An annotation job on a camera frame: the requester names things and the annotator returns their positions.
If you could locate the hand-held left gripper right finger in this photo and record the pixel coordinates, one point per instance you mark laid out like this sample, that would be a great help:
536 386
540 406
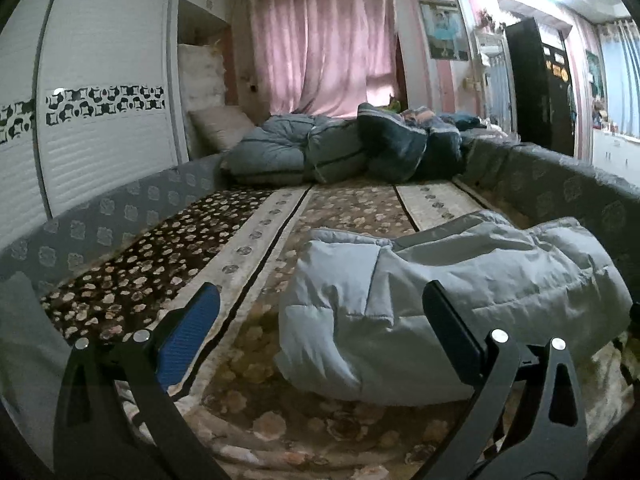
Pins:
452 322

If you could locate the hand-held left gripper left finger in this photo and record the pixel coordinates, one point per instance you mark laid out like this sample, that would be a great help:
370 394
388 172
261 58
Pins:
190 330

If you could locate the light grey quilted jacket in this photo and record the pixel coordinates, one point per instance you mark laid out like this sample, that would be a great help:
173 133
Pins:
400 310

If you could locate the floral printed blanket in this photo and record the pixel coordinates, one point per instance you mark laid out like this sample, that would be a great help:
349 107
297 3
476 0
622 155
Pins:
240 270

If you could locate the grey patterned bed guard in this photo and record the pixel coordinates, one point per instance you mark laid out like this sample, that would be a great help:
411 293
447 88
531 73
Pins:
125 210

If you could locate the blue grey rumpled duvet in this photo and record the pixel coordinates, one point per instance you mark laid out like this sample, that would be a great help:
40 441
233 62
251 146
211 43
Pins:
350 147

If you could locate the beige pillow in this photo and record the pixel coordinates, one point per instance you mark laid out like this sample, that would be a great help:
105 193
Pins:
220 125

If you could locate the white cabinet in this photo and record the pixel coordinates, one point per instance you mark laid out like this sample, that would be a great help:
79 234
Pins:
617 147

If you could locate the white sliding wardrobe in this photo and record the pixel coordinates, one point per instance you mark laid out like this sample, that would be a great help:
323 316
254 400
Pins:
80 110

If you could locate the black door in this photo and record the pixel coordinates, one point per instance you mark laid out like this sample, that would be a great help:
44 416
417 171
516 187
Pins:
537 90

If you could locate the white stacked bedding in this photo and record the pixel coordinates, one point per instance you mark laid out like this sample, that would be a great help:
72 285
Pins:
202 77

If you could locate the pink curtain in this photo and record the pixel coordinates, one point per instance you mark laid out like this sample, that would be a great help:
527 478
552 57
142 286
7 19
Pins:
325 45

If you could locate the small wall poster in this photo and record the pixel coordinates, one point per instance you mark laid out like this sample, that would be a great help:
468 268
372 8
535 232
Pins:
595 72

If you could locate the framed wall poster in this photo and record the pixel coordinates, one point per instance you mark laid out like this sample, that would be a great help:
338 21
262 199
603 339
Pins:
442 30

